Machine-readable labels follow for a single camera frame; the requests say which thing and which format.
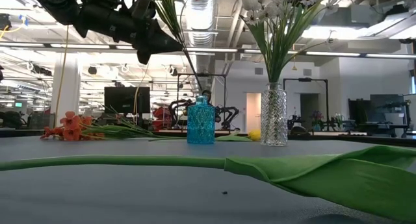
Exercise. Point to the black background robot arm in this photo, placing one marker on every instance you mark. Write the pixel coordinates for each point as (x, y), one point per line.
(178, 105)
(229, 113)

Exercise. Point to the grey-blue table mat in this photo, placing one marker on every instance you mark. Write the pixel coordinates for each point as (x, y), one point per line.
(130, 191)

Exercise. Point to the clear textured glass vase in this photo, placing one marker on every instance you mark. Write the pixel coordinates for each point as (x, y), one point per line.
(274, 120)

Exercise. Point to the yellow artificial tulip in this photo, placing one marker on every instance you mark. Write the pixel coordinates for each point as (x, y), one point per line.
(325, 175)

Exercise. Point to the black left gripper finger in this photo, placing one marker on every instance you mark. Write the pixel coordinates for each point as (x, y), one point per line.
(159, 47)
(161, 34)

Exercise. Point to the white blossom spray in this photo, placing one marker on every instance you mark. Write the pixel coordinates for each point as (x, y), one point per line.
(282, 39)

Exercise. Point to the orange artificial flower bunch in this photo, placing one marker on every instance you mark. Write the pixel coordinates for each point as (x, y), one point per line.
(170, 13)
(70, 120)

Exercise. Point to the blue cup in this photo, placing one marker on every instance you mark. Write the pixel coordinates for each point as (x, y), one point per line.
(201, 123)

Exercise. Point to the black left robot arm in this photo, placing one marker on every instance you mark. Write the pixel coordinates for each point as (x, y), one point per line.
(55, 6)

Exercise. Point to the black monitor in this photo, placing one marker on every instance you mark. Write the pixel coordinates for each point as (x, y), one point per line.
(126, 100)

